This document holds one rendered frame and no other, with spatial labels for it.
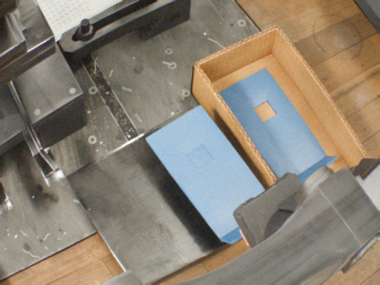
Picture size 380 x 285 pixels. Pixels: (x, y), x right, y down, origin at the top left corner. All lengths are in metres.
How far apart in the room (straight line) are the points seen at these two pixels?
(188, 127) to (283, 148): 0.12
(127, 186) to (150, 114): 0.10
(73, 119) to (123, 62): 0.11
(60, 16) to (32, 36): 0.24
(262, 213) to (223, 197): 0.13
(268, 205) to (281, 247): 0.22
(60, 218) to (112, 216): 0.07
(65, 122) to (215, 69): 0.19
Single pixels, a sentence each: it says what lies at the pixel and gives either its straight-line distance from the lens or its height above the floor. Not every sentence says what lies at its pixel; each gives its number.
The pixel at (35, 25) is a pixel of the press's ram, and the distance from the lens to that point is 0.80.
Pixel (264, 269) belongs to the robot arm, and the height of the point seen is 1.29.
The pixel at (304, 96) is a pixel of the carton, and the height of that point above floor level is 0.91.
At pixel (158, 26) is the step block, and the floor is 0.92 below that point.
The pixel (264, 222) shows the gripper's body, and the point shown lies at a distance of 0.78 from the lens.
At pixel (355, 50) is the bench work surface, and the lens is 1.09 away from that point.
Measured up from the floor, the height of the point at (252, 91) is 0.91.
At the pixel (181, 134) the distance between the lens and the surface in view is 0.93.
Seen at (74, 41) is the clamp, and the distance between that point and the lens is 0.99.
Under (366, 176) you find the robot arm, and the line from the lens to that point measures 0.73.
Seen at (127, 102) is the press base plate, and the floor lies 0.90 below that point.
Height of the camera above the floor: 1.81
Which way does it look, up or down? 66 degrees down
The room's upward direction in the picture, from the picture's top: 5 degrees clockwise
